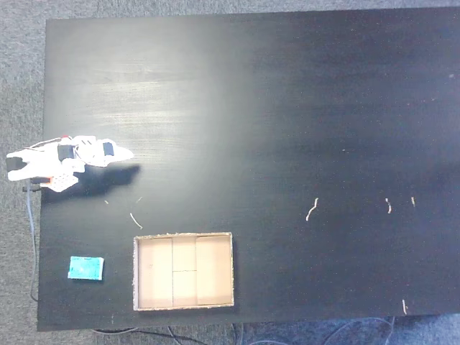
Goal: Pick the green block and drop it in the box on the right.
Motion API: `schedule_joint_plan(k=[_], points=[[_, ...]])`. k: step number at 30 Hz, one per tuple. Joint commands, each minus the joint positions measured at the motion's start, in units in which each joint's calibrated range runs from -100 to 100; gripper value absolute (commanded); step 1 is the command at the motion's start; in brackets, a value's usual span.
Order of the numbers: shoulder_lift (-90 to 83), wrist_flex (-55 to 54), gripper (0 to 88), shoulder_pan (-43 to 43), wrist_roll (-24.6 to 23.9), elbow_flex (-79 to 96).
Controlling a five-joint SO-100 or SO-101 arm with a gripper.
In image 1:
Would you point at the green block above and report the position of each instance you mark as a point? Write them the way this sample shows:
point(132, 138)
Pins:
point(86, 268)

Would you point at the short pale debris strand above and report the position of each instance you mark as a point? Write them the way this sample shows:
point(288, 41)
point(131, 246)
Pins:
point(413, 201)
point(388, 206)
point(404, 307)

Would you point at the curved pale debris strand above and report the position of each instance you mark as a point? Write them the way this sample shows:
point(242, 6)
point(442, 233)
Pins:
point(312, 209)

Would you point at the long pale debris strand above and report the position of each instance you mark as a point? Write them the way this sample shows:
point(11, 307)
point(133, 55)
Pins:
point(136, 220)

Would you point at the open cardboard box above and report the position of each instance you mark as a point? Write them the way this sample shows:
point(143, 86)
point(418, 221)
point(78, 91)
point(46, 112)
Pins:
point(183, 271)

